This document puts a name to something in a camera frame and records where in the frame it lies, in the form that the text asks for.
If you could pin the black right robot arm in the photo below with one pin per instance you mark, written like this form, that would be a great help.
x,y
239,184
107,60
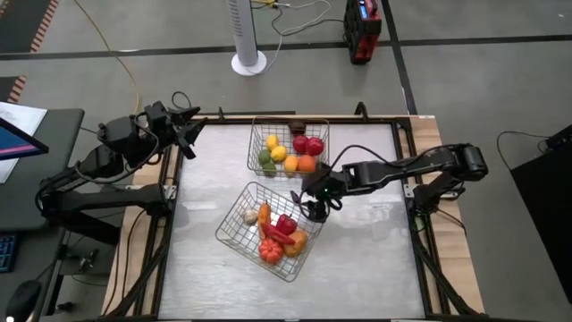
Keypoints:
x,y
380,172

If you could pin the desk computer monitor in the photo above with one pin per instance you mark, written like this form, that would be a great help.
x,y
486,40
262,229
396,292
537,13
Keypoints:
x,y
18,143

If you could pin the orange carrot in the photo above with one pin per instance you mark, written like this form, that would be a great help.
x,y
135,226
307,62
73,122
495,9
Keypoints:
x,y
264,214

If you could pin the white paper sheet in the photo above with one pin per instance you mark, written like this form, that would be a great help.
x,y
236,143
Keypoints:
x,y
22,116

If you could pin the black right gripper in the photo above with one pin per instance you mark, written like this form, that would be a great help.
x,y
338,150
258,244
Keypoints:
x,y
324,183

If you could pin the black striped-edge floor mat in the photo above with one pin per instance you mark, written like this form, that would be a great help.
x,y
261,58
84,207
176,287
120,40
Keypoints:
x,y
6,87
18,22

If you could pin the yellow-orange bell pepper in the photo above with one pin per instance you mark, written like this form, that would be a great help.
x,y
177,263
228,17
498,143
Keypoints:
x,y
297,243

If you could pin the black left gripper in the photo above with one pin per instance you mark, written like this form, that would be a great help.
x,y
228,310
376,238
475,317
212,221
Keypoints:
x,y
161,121

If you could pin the white tower fan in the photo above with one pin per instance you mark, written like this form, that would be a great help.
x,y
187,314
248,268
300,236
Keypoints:
x,y
245,31

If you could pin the yellow lemon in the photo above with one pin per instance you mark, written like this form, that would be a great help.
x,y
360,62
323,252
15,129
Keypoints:
x,y
279,154
272,142

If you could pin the red apple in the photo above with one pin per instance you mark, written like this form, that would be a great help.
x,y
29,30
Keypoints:
x,y
315,146
300,144

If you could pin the black keyboard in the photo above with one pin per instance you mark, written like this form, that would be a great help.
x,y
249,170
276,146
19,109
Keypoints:
x,y
6,252

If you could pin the orange fruit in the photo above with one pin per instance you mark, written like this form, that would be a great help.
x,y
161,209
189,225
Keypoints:
x,y
306,163

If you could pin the dark green fruit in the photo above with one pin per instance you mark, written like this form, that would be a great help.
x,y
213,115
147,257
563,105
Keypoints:
x,y
269,169

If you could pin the red chili pepper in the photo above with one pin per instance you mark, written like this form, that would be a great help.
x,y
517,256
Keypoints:
x,y
277,234

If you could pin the red black equipment case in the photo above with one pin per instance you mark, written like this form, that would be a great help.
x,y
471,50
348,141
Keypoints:
x,y
362,40

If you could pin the black desk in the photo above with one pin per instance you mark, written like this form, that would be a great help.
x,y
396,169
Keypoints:
x,y
53,147

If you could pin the light green lime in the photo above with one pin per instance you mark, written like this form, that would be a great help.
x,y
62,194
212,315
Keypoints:
x,y
264,157

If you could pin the dark purple eggplant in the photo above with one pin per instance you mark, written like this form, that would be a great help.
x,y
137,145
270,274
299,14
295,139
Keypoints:
x,y
296,127

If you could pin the yellow-orange round fruit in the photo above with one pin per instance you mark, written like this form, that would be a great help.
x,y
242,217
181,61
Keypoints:
x,y
291,163

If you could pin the white garlic bulb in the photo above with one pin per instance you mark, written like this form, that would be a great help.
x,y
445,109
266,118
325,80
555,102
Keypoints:
x,y
250,217

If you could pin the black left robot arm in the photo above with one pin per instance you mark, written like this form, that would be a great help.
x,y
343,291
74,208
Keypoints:
x,y
111,199

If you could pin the black table frame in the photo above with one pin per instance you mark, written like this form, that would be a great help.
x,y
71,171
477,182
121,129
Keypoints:
x,y
366,121

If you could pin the black computer mouse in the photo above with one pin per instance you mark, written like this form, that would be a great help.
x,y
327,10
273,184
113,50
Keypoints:
x,y
22,299

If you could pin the black cabinet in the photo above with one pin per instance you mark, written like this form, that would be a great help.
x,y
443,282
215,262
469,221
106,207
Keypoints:
x,y
545,201

